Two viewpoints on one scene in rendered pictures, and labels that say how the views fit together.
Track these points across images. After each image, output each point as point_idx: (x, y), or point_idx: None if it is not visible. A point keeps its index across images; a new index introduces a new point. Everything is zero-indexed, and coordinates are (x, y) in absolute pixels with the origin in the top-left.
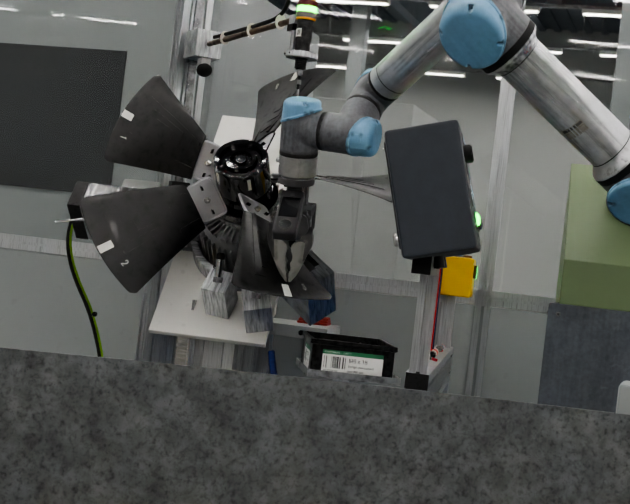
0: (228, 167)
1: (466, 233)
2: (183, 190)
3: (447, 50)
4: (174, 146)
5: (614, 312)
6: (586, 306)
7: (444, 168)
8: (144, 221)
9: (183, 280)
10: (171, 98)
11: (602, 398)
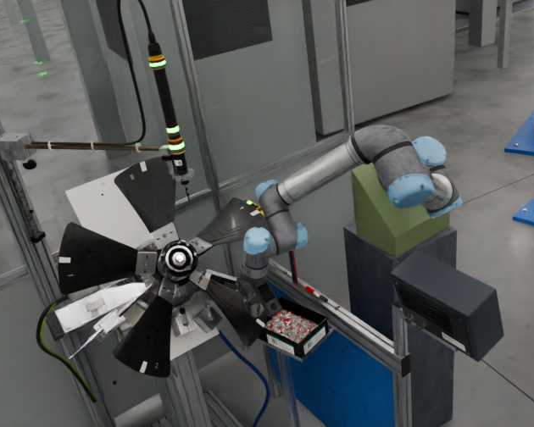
0: (177, 268)
1: (501, 333)
2: (158, 298)
3: (397, 206)
4: (115, 264)
5: (419, 248)
6: (405, 251)
7: (492, 313)
8: (152, 334)
9: None
10: (95, 235)
11: None
